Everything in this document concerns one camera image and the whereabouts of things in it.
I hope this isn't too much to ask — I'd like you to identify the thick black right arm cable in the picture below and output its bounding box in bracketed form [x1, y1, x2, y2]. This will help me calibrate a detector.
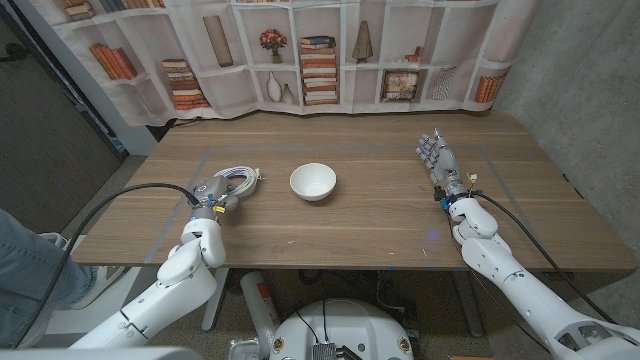
[472, 189, 620, 325]

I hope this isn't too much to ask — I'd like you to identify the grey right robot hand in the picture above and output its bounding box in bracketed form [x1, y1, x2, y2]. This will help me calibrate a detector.
[416, 127, 474, 201]

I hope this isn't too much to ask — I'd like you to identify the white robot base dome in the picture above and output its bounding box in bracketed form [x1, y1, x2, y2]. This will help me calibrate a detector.
[268, 298, 415, 360]

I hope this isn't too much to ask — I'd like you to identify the white platform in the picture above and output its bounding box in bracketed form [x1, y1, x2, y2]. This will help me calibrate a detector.
[42, 232, 161, 336]

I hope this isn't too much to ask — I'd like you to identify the white Ethernet cable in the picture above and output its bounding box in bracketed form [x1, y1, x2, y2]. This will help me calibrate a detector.
[213, 165, 265, 200]

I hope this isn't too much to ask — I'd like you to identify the white bowl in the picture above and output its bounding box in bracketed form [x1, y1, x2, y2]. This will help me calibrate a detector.
[289, 162, 338, 203]

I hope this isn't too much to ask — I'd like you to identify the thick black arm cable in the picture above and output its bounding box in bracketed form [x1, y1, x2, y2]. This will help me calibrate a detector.
[472, 189, 620, 325]
[12, 182, 201, 349]

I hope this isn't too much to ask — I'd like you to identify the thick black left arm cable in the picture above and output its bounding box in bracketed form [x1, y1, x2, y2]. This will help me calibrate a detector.
[12, 182, 201, 349]

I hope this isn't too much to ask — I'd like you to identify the person's leg in jeans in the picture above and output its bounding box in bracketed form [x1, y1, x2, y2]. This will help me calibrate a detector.
[0, 207, 96, 346]

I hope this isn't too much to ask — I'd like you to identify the white grey shoe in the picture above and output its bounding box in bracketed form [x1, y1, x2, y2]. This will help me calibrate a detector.
[69, 264, 127, 310]

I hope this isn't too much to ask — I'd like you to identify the printed bookshelf backdrop cloth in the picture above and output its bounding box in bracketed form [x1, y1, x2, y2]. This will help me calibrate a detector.
[29, 0, 544, 127]

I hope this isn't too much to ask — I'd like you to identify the foil tray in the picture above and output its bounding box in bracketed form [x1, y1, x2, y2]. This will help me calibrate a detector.
[228, 337, 262, 360]

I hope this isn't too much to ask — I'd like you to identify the black floor cable bundle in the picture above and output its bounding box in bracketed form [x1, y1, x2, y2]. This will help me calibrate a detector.
[298, 269, 416, 326]

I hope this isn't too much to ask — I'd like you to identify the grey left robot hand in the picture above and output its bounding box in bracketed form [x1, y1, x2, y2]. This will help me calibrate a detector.
[189, 173, 242, 221]

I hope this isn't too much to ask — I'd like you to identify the grey heatsink module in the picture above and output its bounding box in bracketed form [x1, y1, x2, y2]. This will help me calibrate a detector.
[312, 342, 364, 360]

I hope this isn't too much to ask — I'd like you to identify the grey table leg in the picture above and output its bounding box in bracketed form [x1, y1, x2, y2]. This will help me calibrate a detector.
[452, 271, 485, 339]

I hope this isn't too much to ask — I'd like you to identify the white table leg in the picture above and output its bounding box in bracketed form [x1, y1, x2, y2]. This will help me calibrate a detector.
[201, 268, 230, 333]

